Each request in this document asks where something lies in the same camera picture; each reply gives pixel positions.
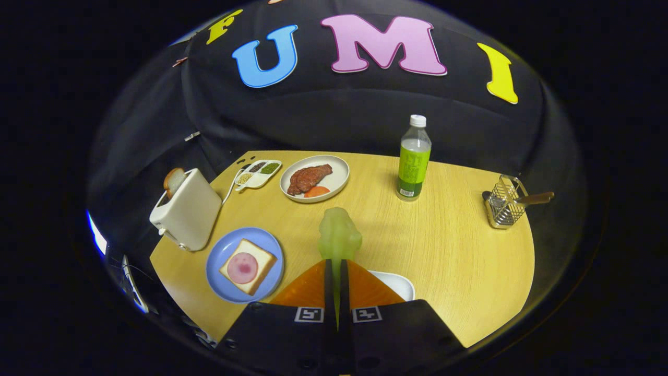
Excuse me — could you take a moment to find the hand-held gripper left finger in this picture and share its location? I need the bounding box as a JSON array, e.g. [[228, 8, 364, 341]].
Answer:
[[216, 258, 338, 376]]

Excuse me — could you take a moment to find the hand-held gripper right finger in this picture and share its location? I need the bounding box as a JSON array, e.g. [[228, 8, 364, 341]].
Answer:
[[337, 258, 466, 376]]

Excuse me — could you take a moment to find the green lettuce leaf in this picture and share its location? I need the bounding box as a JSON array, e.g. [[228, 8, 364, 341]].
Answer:
[[318, 207, 363, 330]]

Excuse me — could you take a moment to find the toasted bread slice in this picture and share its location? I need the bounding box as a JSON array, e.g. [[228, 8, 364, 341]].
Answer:
[[163, 168, 186, 199]]

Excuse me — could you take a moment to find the white square plate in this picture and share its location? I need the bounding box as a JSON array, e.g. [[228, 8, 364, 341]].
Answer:
[[368, 270, 415, 302]]

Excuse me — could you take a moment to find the white bread slice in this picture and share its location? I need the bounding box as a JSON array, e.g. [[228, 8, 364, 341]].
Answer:
[[219, 239, 278, 296]]

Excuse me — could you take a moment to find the pink ham slice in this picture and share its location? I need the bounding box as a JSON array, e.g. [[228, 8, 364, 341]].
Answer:
[[227, 252, 259, 285]]

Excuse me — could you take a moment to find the blue round plate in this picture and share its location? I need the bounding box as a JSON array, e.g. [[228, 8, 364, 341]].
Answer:
[[206, 227, 285, 304]]

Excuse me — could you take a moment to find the brown steak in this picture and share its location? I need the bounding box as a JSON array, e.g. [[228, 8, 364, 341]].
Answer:
[[287, 164, 333, 196]]

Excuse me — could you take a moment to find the white round plate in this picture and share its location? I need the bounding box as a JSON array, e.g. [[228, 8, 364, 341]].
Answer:
[[280, 155, 350, 203]]

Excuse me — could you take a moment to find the white compartment dish with beans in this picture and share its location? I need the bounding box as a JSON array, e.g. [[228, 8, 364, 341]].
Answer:
[[233, 159, 283, 192]]

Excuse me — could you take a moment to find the clear bottle with green label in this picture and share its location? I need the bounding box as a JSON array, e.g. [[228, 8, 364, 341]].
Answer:
[[396, 114, 432, 202]]

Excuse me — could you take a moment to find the white toaster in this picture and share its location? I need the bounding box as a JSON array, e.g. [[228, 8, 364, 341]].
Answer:
[[149, 168, 223, 252]]

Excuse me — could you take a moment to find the black backdrop cloth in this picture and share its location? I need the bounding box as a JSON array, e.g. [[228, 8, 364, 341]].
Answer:
[[86, 0, 585, 246]]

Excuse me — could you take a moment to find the bright white panel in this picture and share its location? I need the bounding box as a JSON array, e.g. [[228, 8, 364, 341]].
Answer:
[[86, 209, 108, 256]]

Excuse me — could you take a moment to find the white toaster power cable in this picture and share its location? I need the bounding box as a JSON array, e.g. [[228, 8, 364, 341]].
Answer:
[[222, 168, 246, 205]]

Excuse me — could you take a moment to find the wire utensil holder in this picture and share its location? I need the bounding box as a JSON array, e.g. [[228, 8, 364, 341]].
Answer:
[[484, 174, 529, 230]]

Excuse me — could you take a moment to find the white metal frame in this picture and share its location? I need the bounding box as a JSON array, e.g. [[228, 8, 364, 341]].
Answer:
[[121, 254, 150, 314]]

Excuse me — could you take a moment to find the wooden handled utensil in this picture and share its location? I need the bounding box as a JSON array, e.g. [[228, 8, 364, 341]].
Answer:
[[482, 191, 555, 207]]

